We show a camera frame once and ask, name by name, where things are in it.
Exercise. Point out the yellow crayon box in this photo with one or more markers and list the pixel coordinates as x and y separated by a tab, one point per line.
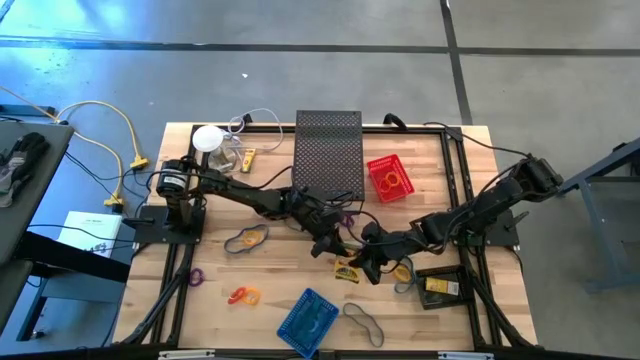
248	160
346	272
442	286

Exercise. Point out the white dome desk lamp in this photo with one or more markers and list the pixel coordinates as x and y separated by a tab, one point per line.
207	138

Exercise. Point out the small black plug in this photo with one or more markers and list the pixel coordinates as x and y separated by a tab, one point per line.
247	118

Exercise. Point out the black aluminium table frame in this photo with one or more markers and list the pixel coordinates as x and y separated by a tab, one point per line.
420	130

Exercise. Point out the red plastic basket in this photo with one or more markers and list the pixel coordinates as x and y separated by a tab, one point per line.
380	165

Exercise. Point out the black perforated metal shelf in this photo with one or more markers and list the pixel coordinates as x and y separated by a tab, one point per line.
327	150

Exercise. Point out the blue gray metal table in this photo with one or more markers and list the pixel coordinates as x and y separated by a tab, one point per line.
600	200

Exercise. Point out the dark gray side table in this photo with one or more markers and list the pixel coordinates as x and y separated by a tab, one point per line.
55	165

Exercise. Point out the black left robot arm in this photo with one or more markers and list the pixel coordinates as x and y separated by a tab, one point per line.
240	192

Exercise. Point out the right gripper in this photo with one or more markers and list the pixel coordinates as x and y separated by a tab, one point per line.
387	247

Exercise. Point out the white booklet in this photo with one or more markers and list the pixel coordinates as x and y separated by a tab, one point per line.
90	232

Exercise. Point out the black bench bar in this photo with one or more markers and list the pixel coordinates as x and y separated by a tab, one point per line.
75	260

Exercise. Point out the gray black work gloves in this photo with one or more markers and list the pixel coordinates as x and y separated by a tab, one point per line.
20	160

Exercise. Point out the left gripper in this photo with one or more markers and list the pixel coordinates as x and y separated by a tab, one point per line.
320	215

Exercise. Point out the blue plastic basket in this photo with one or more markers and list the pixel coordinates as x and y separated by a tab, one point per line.
307	322

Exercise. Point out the silver edge bracket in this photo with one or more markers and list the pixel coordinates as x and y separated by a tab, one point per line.
187	355
465	356

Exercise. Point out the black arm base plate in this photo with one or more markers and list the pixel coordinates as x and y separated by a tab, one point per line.
500	237
150	232

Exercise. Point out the black plastic basket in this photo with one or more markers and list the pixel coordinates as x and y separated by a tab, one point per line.
425	300

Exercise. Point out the blue gray metal stand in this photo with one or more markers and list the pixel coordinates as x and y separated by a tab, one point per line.
65	290

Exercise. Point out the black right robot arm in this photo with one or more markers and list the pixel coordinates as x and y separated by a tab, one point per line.
475	210

